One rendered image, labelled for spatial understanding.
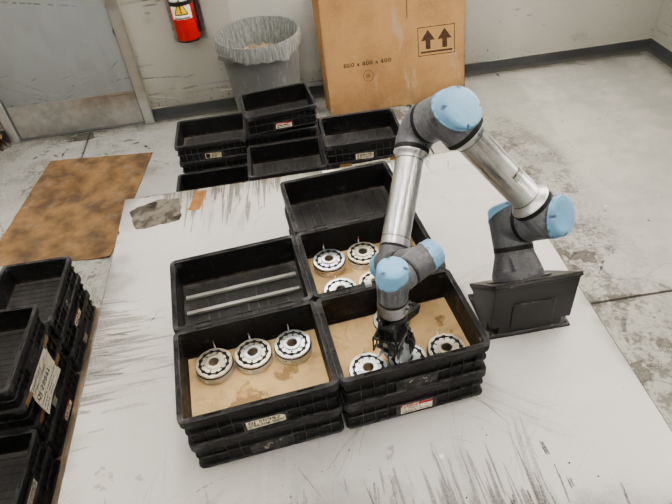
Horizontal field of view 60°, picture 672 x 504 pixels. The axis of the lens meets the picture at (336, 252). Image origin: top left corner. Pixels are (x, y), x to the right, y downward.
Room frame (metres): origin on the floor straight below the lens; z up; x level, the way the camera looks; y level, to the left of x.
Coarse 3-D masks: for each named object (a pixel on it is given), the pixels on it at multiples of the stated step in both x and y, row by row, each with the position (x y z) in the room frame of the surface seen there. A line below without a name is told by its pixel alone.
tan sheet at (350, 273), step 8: (344, 256) 1.41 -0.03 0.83; (312, 264) 1.39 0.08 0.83; (312, 272) 1.35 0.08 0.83; (344, 272) 1.33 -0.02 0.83; (352, 272) 1.33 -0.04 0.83; (360, 272) 1.33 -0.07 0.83; (320, 280) 1.31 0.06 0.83; (328, 280) 1.31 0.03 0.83; (352, 280) 1.29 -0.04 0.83; (320, 288) 1.28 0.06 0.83
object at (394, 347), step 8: (384, 320) 0.93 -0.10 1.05; (400, 320) 0.92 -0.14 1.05; (384, 328) 0.91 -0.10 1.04; (392, 328) 0.90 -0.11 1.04; (400, 328) 0.95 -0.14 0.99; (408, 328) 0.95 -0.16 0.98; (376, 336) 0.94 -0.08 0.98; (384, 336) 0.91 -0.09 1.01; (392, 336) 0.92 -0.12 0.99; (400, 336) 0.92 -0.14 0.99; (408, 336) 0.94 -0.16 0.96; (376, 344) 0.94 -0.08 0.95; (384, 344) 0.92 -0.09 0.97; (392, 344) 0.90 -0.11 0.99; (400, 344) 0.90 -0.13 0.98; (392, 352) 0.90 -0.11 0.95; (400, 352) 0.90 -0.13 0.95
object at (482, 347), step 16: (432, 272) 1.19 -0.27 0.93; (448, 272) 1.18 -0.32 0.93; (368, 288) 1.15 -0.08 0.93; (320, 304) 1.11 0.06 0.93; (464, 304) 1.05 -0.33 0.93; (336, 352) 0.94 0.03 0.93; (448, 352) 0.90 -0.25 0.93; (464, 352) 0.90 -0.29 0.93; (480, 352) 0.90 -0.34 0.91; (336, 368) 0.89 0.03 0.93; (384, 368) 0.87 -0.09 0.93; (400, 368) 0.87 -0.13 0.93; (416, 368) 0.88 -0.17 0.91; (352, 384) 0.85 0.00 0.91
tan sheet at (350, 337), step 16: (432, 304) 1.16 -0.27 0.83; (352, 320) 1.13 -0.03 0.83; (368, 320) 1.12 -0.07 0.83; (416, 320) 1.10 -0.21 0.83; (432, 320) 1.10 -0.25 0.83; (448, 320) 1.09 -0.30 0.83; (336, 336) 1.08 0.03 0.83; (352, 336) 1.07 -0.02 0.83; (368, 336) 1.06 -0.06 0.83; (416, 336) 1.04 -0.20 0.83; (432, 336) 1.04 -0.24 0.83; (464, 336) 1.02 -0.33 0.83; (352, 352) 1.01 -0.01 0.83; (368, 352) 1.01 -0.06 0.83
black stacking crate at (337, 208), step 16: (336, 176) 1.75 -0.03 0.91; (352, 176) 1.76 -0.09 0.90; (368, 176) 1.77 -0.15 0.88; (384, 176) 1.77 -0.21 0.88; (288, 192) 1.72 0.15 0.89; (304, 192) 1.73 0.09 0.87; (320, 192) 1.74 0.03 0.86; (336, 192) 1.75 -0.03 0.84; (352, 192) 1.76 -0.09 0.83; (368, 192) 1.75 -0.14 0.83; (384, 192) 1.74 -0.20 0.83; (304, 208) 1.69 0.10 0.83; (320, 208) 1.68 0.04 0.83; (336, 208) 1.67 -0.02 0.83; (352, 208) 1.66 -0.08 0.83; (368, 208) 1.65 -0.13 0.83; (384, 208) 1.64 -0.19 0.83; (304, 224) 1.60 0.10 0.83; (320, 224) 1.59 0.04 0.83
